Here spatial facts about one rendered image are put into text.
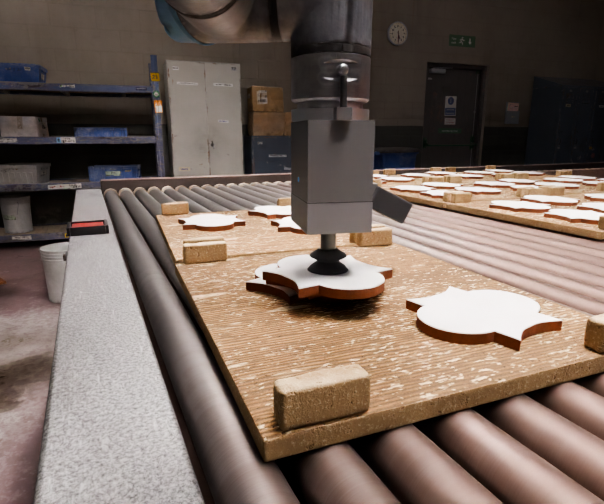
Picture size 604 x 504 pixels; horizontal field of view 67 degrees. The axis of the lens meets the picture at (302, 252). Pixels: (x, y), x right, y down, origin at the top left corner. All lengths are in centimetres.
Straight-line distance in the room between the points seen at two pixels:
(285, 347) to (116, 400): 13
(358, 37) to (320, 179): 13
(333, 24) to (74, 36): 565
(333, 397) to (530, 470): 12
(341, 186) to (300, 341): 15
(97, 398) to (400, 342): 24
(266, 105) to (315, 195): 530
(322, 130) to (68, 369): 30
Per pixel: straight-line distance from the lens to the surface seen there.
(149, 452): 32
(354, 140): 43
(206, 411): 35
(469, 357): 39
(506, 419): 37
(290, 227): 83
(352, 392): 29
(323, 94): 43
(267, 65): 621
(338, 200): 43
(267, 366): 36
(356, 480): 28
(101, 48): 600
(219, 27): 44
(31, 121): 543
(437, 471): 30
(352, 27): 44
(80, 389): 41
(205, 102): 544
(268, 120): 574
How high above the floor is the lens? 110
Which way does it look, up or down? 14 degrees down
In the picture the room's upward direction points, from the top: straight up
